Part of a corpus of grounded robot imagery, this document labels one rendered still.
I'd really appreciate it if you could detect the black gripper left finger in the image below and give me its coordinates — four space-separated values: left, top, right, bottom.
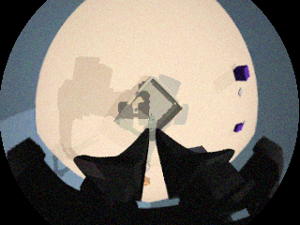
74 127 149 203

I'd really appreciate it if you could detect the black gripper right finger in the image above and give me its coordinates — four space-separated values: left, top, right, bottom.
155 127 235 200

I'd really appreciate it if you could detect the purple cube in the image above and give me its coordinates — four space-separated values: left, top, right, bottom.
233 64 250 82

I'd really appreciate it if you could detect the beige rectangular tray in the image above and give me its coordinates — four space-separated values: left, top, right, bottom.
113 75 185 139

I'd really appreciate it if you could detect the purple rectangular block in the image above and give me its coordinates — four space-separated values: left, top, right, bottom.
233 123 244 132

